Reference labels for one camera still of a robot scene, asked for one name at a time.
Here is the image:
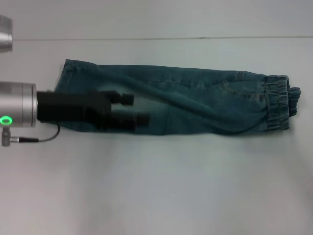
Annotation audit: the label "blue denim shorts with print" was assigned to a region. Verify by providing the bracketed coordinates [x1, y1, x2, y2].
[54, 58, 302, 136]

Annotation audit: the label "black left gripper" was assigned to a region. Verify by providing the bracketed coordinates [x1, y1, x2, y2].
[36, 90, 151, 132]

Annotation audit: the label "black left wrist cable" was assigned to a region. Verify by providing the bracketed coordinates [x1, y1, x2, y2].
[10, 125, 62, 143]

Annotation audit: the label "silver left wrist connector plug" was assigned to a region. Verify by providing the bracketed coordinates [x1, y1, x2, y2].
[1, 128, 12, 148]

